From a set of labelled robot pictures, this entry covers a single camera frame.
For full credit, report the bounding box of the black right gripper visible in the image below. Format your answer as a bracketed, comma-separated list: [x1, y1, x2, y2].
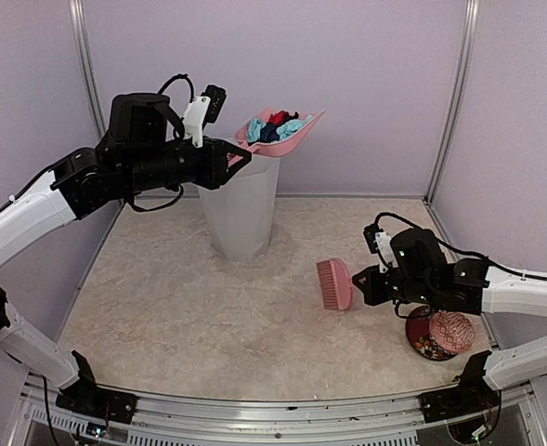
[354, 264, 436, 306]

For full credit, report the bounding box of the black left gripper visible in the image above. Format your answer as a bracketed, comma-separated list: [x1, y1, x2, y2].
[124, 135, 250, 192]

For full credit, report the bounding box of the pink plastic hand brush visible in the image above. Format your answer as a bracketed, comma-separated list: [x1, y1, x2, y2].
[316, 257, 353, 311]

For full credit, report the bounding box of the pink plastic dustpan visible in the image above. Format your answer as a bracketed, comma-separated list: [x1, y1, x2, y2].
[234, 108, 325, 158]

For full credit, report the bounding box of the translucent white waste bin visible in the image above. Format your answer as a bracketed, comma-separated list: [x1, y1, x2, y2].
[198, 154, 280, 263]

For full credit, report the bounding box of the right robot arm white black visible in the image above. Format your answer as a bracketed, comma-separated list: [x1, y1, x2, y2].
[352, 222, 547, 413]

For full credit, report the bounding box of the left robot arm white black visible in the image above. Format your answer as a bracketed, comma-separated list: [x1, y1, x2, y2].
[0, 85, 252, 413]

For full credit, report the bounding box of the navy paper scrap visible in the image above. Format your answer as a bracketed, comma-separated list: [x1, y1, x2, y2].
[258, 124, 280, 144]

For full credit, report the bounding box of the small red paper scrap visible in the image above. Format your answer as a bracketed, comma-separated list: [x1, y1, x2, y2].
[267, 111, 293, 126]

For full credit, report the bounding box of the dark red patterned round dish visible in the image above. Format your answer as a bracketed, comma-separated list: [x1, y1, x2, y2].
[405, 306, 457, 361]

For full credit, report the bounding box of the pink patterned small bowl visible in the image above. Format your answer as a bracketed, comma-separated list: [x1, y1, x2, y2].
[429, 311, 475, 354]

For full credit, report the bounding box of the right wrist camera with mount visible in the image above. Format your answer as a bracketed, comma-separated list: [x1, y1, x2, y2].
[363, 223, 397, 273]

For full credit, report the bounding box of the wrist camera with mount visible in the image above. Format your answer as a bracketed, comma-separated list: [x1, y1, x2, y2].
[182, 85, 227, 148]
[363, 223, 397, 273]

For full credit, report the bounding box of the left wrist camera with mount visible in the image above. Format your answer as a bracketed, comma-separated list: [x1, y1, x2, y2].
[182, 85, 227, 148]

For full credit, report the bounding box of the right aluminium frame post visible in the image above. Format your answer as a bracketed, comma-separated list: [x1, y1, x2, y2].
[423, 0, 481, 205]

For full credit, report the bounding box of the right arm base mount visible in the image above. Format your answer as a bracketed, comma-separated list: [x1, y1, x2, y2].
[419, 350, 501, 423]

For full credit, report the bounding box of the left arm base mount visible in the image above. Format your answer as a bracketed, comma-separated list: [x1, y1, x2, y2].
[56, 350, 138, 425]

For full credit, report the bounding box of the front aluminium rail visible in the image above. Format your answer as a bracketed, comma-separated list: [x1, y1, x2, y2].
[6, 376, 547, 445]

